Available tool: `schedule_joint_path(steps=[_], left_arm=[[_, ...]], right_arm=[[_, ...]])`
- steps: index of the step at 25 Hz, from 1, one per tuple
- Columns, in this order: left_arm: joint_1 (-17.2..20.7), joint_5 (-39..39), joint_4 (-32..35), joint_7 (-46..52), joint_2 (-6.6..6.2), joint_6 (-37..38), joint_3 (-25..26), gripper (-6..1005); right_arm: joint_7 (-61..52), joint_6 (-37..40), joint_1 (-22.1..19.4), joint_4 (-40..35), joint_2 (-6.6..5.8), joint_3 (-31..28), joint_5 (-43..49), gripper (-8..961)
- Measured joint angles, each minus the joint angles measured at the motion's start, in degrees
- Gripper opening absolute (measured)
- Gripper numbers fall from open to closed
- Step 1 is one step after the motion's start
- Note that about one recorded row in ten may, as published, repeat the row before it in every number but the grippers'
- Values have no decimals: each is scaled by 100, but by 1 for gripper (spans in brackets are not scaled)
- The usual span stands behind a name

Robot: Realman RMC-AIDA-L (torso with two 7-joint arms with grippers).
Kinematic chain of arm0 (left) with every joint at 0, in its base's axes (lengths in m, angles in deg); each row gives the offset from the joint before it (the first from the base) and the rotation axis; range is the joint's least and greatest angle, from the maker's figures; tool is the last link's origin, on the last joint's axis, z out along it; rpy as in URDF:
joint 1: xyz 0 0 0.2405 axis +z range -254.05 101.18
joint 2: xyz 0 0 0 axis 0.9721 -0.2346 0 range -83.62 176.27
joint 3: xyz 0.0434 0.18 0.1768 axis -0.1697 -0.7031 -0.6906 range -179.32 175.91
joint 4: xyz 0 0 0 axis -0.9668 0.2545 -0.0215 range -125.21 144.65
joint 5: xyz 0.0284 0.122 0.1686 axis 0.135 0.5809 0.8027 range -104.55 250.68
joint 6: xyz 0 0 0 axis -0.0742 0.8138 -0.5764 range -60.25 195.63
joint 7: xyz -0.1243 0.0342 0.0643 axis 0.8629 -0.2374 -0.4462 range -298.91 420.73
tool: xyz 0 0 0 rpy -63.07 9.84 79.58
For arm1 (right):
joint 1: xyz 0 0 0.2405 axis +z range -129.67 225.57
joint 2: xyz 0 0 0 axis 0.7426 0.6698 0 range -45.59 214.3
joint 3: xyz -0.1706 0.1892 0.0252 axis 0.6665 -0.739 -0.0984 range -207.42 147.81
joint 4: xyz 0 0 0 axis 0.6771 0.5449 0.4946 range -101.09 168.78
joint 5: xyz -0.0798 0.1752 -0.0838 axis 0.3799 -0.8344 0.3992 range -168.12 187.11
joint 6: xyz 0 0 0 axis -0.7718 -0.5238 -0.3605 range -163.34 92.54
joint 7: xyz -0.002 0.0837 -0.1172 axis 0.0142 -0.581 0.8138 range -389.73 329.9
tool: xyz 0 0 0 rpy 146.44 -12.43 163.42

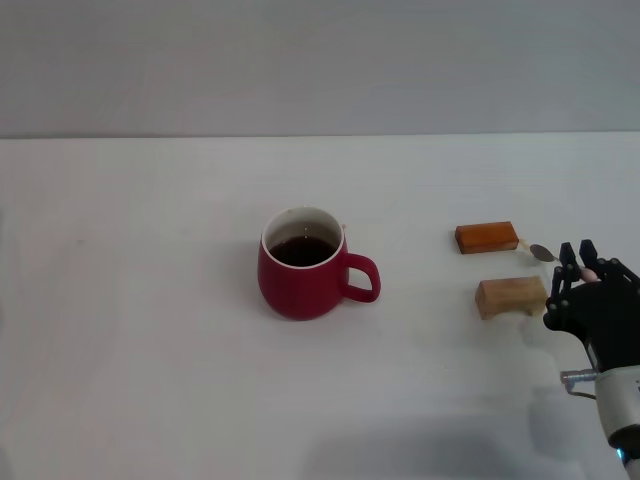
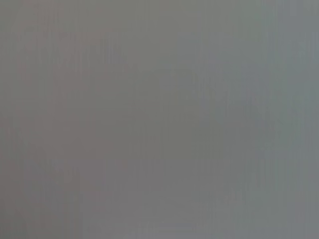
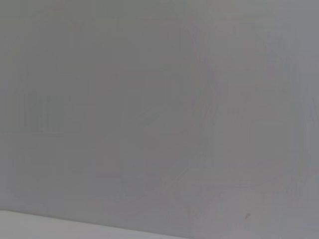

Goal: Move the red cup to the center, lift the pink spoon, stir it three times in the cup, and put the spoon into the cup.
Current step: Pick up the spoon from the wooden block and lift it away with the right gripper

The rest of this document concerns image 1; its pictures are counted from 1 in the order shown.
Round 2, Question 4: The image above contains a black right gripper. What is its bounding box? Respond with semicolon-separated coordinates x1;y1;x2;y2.
543;239;640;374

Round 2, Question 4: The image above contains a pink handled metal spoon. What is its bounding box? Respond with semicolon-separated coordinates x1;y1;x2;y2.
529;243;599;282

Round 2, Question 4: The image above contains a red ceramic coffee mug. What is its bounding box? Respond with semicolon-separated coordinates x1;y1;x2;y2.
257;206;382;322

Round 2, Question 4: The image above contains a light wooden block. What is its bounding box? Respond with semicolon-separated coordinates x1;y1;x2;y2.
474;275;549;321

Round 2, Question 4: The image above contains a dark orange wooden block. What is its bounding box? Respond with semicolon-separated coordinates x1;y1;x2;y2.
455;220;519;256

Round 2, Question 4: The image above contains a right wrist cable with plug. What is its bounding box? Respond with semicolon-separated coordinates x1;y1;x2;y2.
559;368;602;401

